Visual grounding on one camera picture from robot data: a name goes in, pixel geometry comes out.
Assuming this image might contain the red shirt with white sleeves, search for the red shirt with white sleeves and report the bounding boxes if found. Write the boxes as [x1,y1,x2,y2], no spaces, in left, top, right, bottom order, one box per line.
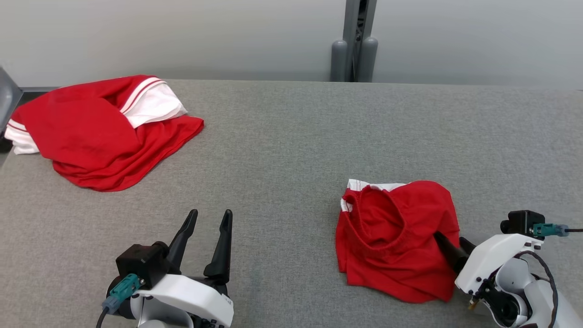
[4,74,205,192]

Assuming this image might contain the red shorts with white band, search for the red shorts with white band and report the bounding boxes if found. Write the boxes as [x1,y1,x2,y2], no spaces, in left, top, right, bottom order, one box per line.
[336,179,460,303]

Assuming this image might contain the grey metal partition post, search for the grey metal partition post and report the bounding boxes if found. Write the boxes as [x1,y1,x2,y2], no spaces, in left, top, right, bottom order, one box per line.
[330,0,378,82]

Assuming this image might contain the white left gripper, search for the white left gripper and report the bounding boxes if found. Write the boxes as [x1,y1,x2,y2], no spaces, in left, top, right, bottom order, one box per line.
[107,209,234,328]

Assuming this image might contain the left black cable teal connector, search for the left black cable teal connector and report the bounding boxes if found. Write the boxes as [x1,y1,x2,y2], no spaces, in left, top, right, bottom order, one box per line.
[96,273,142,328]

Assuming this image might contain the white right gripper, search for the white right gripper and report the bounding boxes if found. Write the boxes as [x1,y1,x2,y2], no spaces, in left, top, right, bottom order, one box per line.
[433,231,542,294]

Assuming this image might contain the black cable teal connector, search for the black cable teal connector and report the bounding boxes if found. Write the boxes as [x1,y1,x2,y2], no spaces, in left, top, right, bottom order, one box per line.
[515,222,583,328]
[96,273,142,328]

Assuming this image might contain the grey fabric sofa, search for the grey fabric sofa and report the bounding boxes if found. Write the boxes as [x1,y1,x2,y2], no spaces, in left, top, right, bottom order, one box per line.
[0,80,583,328]

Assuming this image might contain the right black cable teal connector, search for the right black cable teal connector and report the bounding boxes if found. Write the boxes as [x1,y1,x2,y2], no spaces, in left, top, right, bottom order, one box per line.
[515,222,583,328]

